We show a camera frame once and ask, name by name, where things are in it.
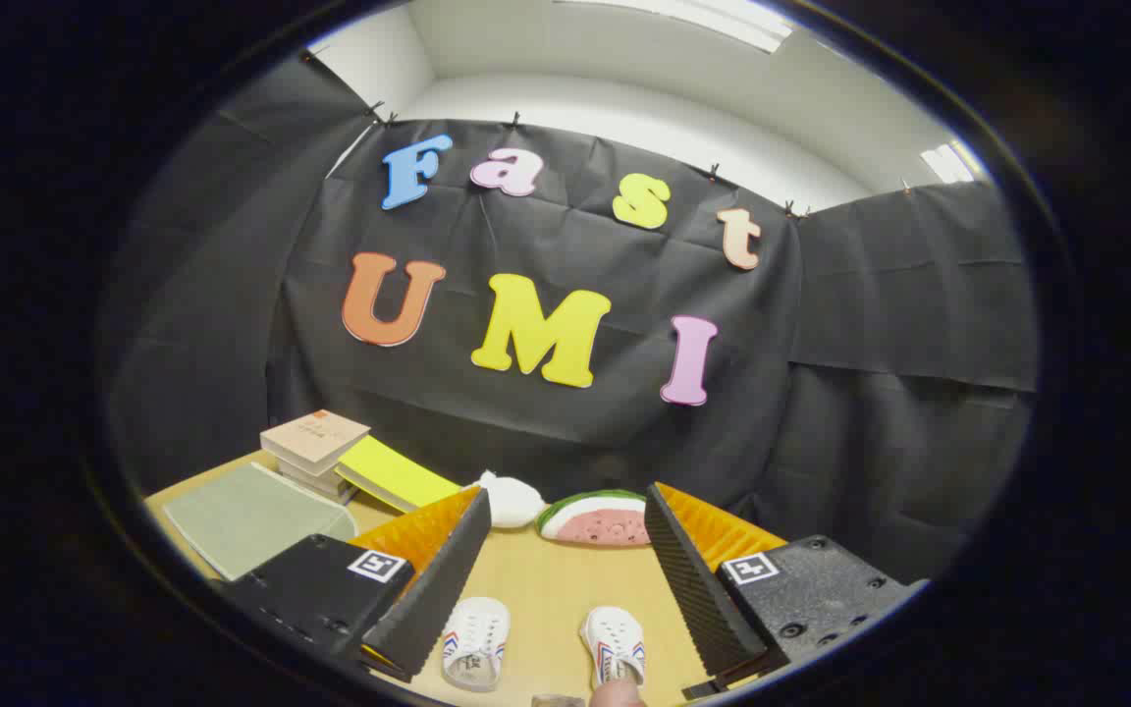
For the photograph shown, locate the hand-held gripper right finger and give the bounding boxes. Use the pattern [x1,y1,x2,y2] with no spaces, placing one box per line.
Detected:
[644,481,930,700]

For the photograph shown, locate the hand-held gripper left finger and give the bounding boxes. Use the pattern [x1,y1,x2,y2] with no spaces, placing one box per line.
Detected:
[215,484,494,685]

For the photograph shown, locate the white canvas shoe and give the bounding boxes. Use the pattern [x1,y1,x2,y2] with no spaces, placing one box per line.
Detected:
[580,606,647,688]
[441,596,511,692]

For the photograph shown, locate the translucent green storage box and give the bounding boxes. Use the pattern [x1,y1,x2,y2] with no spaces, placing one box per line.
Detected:
[163,462,358,582]

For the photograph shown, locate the white plush toy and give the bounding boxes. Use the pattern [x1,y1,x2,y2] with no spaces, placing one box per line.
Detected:
[475,470,547,530]

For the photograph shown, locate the watermelon plush toy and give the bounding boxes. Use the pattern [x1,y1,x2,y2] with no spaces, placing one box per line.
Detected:
[536,490,652,547]

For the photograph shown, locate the yellow book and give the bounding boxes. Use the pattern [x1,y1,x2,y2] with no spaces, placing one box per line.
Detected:
[335,435,463,515]

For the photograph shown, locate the grey book stack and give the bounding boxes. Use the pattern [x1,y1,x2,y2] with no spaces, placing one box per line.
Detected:
[276,457,360,504]

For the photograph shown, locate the black backdrop cloth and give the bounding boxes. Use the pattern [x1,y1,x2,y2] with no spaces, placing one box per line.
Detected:
[104,54,1043,590]

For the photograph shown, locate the beige book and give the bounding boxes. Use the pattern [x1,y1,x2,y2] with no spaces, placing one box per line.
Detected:
[259,409,371,477]

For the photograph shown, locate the small ceiling light panel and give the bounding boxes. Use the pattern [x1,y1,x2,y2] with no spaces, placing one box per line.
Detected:
[919,140,989,185]

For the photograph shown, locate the long ceiling light panel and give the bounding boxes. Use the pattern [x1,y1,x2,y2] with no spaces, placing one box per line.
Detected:
[554,0,797,55]

